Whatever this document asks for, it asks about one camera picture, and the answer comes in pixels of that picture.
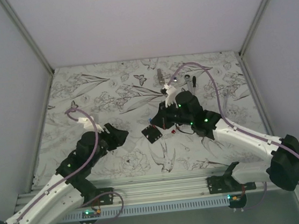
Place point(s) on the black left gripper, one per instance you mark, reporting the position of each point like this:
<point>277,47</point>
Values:
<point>115,137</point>

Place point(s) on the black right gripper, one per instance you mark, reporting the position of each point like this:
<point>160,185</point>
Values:
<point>160,119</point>

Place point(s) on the black fuse box base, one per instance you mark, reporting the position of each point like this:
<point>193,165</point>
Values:
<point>151,133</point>

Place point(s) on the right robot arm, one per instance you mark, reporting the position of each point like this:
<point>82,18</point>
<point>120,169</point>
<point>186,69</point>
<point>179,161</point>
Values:
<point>280,156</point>

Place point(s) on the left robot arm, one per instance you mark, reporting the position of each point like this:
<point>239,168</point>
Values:
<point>68,189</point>

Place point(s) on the clear plastic fuse box cover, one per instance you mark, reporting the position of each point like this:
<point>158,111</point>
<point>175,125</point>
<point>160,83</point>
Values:
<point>129,145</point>

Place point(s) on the ratchet wrench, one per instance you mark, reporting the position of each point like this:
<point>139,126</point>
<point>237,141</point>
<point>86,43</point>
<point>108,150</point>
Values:
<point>189,83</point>

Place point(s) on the silver open end wrench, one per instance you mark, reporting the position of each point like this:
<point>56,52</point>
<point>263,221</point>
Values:
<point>225,97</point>

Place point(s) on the left controller board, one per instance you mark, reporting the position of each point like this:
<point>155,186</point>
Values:
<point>89,213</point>

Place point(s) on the controller board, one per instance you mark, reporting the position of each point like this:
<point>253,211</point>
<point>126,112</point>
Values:
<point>236,197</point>
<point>89,213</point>

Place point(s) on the right controller board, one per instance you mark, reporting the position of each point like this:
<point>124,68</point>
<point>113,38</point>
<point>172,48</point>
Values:
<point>236,197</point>

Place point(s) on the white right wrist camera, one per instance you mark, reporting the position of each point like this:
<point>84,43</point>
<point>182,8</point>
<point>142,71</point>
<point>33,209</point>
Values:
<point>170,93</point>

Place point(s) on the metal bracket block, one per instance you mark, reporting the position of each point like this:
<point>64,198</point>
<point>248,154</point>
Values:
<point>160,77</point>

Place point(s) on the black handled screwdriver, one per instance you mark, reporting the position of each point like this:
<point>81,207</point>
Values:
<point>194,81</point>

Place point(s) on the aluminium frame rail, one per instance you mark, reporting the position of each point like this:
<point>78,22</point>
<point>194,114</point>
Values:
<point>161,187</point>

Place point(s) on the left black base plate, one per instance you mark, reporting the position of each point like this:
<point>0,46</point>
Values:
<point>99,197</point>

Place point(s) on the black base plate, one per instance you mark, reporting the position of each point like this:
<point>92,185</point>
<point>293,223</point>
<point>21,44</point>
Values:
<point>226,184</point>
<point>99,197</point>

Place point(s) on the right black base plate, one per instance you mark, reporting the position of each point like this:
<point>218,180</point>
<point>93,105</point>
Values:
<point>226,184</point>

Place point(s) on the white slotted cable duct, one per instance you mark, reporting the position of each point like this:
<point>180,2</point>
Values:
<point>152,208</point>

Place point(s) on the right aluminium corner post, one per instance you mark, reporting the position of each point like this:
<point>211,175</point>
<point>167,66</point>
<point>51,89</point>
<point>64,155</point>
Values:
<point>254,25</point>

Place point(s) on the aluminium corner post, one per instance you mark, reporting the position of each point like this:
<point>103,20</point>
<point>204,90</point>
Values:
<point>9,10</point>
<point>254,25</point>

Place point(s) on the left aluminium corner post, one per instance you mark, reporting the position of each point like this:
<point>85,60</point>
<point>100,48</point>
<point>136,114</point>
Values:
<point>9,10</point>

